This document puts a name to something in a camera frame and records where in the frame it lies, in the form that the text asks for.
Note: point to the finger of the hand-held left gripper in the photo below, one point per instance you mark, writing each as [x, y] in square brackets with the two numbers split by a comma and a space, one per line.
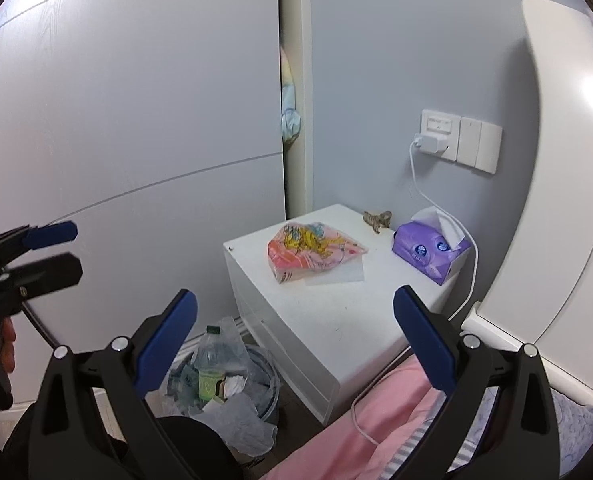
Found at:
[51, 234]
[46, 275]

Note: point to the white headboard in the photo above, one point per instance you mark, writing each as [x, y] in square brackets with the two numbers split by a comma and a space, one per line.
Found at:
[566, 185]

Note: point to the white wall socket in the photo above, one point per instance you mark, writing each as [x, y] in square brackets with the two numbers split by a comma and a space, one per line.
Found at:
[439, 122]

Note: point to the person's left hand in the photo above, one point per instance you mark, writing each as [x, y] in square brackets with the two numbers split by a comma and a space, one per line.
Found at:
[9, 350]

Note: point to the green cup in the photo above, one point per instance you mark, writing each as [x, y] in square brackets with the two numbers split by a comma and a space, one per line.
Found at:
[209, 385]

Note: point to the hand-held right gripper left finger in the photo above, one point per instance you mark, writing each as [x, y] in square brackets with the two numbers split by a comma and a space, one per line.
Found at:
[169, 340]

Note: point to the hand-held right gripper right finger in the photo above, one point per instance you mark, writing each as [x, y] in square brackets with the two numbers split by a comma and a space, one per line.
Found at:
[426, 345]

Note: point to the grey trash bin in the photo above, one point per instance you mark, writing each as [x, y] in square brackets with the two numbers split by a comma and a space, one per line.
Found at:
[269, 390]

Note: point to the light blue hanging clothes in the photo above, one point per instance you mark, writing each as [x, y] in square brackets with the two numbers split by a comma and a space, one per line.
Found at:
[290, 125]

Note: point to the white nightstand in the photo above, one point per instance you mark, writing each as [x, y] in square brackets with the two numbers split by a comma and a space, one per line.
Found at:
[336, 325]

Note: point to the waste bin with trash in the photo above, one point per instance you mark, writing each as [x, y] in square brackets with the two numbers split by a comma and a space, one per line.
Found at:
[246, 425]

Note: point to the colourful printed plastic bag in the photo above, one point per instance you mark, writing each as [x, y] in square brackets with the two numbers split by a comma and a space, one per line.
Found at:
[306, 250]

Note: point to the white wardrobe frame post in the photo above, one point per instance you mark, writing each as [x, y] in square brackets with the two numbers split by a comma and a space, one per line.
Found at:
[301, 60]

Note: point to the small brown figurine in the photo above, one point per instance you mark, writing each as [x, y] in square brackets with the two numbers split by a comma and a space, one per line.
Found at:
[376, 220]

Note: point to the floral bed sheet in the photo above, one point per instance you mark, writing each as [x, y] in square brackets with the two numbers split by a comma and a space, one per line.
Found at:
[581, 430]

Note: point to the pink blanket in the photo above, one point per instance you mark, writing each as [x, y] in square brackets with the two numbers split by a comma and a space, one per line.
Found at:
[336, 450]

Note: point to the purple tissue pack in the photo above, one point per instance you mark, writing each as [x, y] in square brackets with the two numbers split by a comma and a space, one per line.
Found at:
[421, 250]

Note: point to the white tissue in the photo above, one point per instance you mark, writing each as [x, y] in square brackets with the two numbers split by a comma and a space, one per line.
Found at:
[235, 385]

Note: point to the white wall switch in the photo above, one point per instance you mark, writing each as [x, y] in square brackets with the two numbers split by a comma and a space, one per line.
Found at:
[479, 145]

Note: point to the white charger plug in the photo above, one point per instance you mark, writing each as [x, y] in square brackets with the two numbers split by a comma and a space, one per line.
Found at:
[434, 144]

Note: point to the clear bottle with green cap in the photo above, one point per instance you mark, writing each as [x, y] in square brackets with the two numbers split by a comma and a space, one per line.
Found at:
[210, 352]

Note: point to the white wardrobe door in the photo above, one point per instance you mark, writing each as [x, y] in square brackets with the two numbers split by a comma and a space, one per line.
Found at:
[126, 110]

